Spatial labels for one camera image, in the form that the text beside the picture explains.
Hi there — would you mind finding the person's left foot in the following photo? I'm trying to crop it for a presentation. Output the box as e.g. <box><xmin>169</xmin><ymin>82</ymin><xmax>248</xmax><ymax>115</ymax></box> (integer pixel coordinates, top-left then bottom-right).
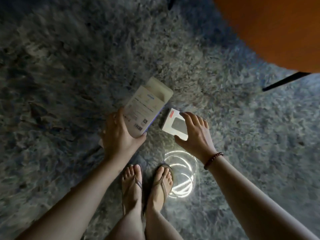
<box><xmin>121</xmin><ymin>164</ymin><xmax>143</xmax><ymax>218</ymax></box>

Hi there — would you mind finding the small white device box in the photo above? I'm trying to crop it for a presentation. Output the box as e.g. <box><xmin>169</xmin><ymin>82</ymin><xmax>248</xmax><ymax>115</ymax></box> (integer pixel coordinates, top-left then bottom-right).
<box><xmin>162</xmin><ymin>108</ymin><xmax>188</xmax><ymax>142</ymax></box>

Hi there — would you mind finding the person's left hand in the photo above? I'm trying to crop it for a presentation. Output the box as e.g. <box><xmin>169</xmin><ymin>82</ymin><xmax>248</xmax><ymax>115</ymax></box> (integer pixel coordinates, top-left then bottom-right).
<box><xmin>101</xmin><ymin>107</ymin><xmax>148</xmax><ymax>168</ymax></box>

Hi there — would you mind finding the person's leg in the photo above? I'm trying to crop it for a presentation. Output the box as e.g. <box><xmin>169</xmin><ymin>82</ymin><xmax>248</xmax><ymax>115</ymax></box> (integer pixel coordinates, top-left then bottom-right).
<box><xmin>144</xmin><ymin>208</ymin><xmax>184</xmax><ymax>240</ymax></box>
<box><xmin>105</xmin><ymin>210</ymin><xmax>145</xmax><ymax>240</ymax></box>

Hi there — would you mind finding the blue and white carton box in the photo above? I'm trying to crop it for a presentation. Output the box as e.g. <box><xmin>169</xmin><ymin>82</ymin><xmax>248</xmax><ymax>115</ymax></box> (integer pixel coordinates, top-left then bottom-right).
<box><xmin>124</xmin><ymin>77</ymin><xmax>174</xmax><ymax>139</ymax></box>

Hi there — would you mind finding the person's right forearm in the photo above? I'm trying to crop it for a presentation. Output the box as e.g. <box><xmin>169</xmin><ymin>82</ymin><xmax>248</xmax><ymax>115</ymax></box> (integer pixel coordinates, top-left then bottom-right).
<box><xmin>209</xmin><ymin>157</ymin><xmax>318</xmax><ymax>240</ymax></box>

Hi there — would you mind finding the orange leather armchair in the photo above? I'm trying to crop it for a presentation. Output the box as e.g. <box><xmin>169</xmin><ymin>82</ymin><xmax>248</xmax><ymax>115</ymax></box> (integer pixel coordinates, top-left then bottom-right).
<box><xmin>212</xmin><ymin>0</ymin><xmax>320</xmax><ymax>92</ymax></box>

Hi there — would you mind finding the person's left leg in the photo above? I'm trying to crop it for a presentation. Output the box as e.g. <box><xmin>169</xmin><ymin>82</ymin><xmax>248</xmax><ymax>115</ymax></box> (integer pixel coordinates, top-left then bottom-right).
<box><xmin>105</xmin><ymin>210</ymin><xmax>145</xmax><ymax>240</ymax></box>

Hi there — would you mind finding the person's right foot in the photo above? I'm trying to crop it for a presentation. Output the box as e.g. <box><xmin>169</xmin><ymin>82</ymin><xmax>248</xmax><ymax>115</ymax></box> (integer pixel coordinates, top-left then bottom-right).
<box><xmin>146</xmin><ymin>165</ymin><xmax>174</xmax><ymax>215</ymax></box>

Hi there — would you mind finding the brown left sandal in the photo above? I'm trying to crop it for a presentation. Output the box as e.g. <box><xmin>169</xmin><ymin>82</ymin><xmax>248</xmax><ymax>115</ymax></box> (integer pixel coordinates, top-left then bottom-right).
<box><xmin>121</xmin><ymin>170</ymin><xmax>143</xmax><ymax>218</ymax></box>

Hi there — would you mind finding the person's foot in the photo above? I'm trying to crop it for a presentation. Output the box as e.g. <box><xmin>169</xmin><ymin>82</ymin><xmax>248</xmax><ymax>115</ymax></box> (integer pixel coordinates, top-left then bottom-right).
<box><xmin>121</xmin><ymin>164</ymin><xmax>143</xmax><ymax>218</ymax></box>
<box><xmin>146</xmin><ymin>165</ymin><xmax>174</xmax><ymax>215</ymax></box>

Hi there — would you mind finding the red bead bracelet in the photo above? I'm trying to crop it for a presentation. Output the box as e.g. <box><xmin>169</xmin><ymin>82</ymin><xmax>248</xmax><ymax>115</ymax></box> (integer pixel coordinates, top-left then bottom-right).
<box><xmin>203</xmin><ymin>152</ymin><xmax>224</xmax><ymax>171</ymax></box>

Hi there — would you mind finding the brown sandal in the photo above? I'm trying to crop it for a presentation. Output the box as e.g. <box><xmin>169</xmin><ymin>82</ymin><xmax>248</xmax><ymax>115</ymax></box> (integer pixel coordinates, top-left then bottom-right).
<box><xmin>144</xmin><ymin>163</ymin><xmax>175</xmax><ymax>215</ymax></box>
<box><xmin>121</xmin><ymin>170</ymin><xmax>143</xmax><ymax>218</ymax></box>

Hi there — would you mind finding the person's right hand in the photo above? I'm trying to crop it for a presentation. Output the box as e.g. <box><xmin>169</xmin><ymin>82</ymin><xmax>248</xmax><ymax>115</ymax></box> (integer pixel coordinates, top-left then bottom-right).
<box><xmin>174</xmin><ymin>111</ymin><xmax>218</xmax><ymax>166</ymax></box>

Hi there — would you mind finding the brown right sandal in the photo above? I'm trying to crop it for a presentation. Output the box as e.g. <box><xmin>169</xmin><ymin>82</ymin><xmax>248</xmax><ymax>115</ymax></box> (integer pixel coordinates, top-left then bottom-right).
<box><xmin>144</xmin><ymin>163</ymin><xmax>175</xmax><ymax>215</ymax></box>

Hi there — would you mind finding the person's right leg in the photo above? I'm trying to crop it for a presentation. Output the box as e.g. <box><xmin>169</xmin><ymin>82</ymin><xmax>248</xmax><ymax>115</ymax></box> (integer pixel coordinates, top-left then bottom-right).
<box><xmin>144</xmin><ymin>208</ymin><xmax>184</xmax><ymax>240</ymax></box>

